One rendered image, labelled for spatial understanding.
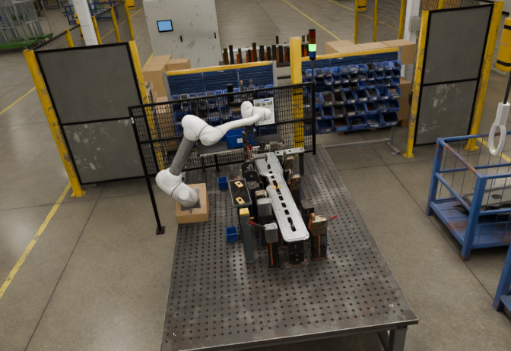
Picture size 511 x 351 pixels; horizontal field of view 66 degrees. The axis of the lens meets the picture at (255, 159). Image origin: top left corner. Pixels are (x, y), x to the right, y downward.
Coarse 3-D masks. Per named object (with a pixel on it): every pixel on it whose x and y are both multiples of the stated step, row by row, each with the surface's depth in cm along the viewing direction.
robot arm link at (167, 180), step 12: (192, 120) 305; (192, 132) 305; (180, 144) 318; (192, 144) 316; (180, 156) 320; (168, 168) 335; (180, 168) 327; (156, 180) 336; (168, 180) 329; (180, 180) 335; (168, 192) 333
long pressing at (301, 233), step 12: (276, 156) 387; (264, 168) 367; (276, 168) 365; (276, 180) 346; (276, 192) 329; (288, 192) 327; (276, 204) 313; (288, 204) 312; (276, 216) 299; (288, 216) 299; (300, 216) 298; (288, 228) 286; (300, 228) 285; (288, 240) 274; (300, 240) 275
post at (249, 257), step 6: (240, 216) 280; (246, 216) 280; (240, 222) 287; (246, 222) 283; (246, 228) 286; (246, 234) 289; (246, 240) 291; (246, 246) 294; (246, 252) 297; (252, 252) 298; (246, 258) 299; (252, 258) 300
